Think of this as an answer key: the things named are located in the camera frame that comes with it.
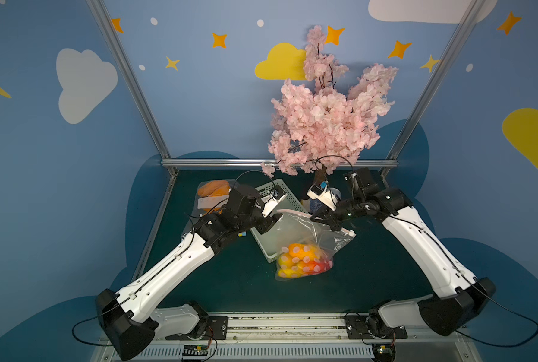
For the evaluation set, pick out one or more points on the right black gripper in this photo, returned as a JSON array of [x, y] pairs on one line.
[[336, 215]]

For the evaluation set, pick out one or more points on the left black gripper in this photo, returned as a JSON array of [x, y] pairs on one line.
[[263, 222]]

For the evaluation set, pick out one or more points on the white perforated plastic basket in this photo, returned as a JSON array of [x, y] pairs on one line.
[[293, 227]]

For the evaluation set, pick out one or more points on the orange yellow mango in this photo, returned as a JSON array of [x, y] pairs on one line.
[[296, 271]]

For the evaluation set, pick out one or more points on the clear pink-dotted zip bag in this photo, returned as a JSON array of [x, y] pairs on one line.
[[328, 243]]

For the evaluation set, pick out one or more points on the red mango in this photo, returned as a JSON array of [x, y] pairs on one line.
[[319, 266]]

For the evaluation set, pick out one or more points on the clear blue-zip bag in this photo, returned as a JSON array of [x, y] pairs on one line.
[[201, 206]]

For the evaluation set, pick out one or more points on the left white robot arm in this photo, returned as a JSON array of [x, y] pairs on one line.
[[129, 317]]

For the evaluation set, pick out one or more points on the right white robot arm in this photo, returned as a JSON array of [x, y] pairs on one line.
[[458, 296]]

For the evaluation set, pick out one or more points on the blue white work glove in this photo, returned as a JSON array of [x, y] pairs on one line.
[[312, 205]]

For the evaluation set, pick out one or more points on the pink cherry blossom tree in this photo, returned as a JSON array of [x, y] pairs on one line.
[[320, 129]]

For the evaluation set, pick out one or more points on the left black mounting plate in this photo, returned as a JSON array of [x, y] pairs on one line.
[[211, 327]]

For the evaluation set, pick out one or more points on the black mounting plate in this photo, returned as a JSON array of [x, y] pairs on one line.
[[365, 327], [211, 327]]

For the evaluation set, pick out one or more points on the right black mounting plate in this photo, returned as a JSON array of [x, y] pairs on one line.
[[365, 327]]

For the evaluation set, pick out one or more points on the small circuit board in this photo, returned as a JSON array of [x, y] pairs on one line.
[[194, 352]]

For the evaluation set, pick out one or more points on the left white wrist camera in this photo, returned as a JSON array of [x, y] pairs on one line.
[[272, 200]]

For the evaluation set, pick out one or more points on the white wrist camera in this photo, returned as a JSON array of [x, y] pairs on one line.
[[272, 200], [323, 193]]

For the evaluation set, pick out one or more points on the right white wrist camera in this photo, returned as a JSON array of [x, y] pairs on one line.
[[323, 193]]

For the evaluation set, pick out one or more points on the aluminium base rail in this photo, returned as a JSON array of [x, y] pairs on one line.
[[312, 337]]

